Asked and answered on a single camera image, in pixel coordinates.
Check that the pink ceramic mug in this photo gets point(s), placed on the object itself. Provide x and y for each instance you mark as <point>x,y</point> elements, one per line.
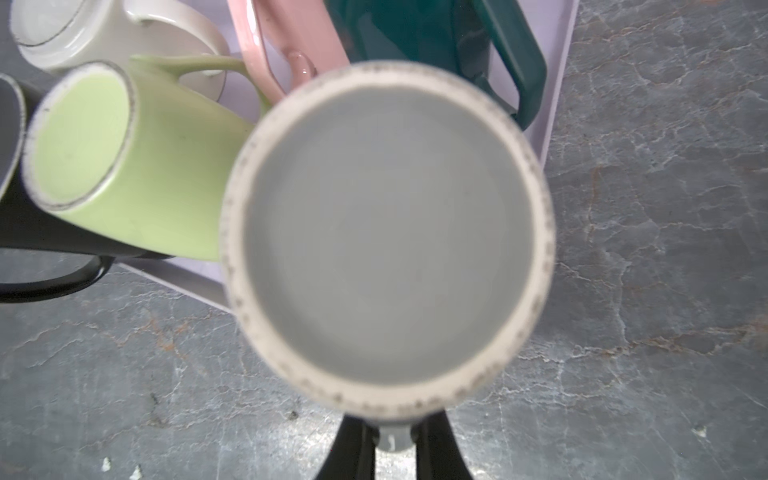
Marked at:
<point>301,30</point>

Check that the white ceramic mug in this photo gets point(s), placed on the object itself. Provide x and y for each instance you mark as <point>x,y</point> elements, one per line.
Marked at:
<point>57,36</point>

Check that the lavender plastic tray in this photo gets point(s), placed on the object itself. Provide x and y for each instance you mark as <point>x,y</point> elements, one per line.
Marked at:
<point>552,24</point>

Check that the light green ceramic mug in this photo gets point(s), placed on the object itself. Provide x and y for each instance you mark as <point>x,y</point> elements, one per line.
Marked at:
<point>130,153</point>

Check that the black ceramic mug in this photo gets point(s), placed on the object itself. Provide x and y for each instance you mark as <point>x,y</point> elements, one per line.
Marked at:
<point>24,226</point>

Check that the dark green ceramic mug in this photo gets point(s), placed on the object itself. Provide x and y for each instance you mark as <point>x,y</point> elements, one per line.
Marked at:
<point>453,35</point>

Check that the grey ceramic mug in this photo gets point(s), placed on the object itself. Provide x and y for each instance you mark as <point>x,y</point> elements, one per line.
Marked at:
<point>388,240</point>

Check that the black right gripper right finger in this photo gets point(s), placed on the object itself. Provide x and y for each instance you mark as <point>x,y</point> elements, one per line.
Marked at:
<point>437,454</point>

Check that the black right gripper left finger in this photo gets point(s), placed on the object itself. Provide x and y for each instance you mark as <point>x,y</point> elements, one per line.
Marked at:
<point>352,455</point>

